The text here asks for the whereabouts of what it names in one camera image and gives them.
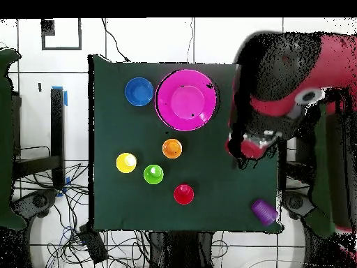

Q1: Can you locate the purple cup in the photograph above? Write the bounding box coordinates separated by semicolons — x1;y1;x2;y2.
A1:
250;198;279;226

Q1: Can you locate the large pink bowl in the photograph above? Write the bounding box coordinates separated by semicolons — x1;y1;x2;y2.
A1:
154;68;218;132

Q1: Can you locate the black wheeled base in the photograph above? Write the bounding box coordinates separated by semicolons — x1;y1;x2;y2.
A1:
281;191;314;220
12;188;59;221

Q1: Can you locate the green-clothed side table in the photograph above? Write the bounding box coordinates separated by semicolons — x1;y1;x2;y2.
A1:
302;103;352;239
0;47;27;231

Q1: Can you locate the orange cup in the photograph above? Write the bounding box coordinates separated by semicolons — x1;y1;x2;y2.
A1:
162;138;183;160

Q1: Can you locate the red cup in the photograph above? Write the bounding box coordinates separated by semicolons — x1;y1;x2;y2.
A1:
173;184;195;205

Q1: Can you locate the green cup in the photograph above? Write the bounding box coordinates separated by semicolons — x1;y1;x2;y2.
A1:
142;164;165;186

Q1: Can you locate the blue bowl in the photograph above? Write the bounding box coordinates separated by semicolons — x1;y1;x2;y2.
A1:
124;77;155;107

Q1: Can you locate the yellow cup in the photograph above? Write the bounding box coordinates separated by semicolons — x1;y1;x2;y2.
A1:
115;152;138;174

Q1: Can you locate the dark green tablecloth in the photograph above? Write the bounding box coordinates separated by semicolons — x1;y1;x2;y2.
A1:
88;54;284;234

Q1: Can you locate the black power strip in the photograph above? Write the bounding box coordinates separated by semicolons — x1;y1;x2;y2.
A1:
78;224;109;265

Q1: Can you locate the blue tape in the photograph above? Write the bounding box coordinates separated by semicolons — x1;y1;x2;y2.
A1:
51;85;68;107

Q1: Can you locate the thin black cable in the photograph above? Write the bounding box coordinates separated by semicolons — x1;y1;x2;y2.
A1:
100;17;132;63

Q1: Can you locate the black post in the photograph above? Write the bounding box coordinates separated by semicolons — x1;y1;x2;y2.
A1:
50;87;66;188

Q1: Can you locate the blue cable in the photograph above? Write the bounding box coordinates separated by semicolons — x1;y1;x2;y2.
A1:
60;225;84;246

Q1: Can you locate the black square frame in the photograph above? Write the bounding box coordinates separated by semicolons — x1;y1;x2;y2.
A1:
40;17;82;52

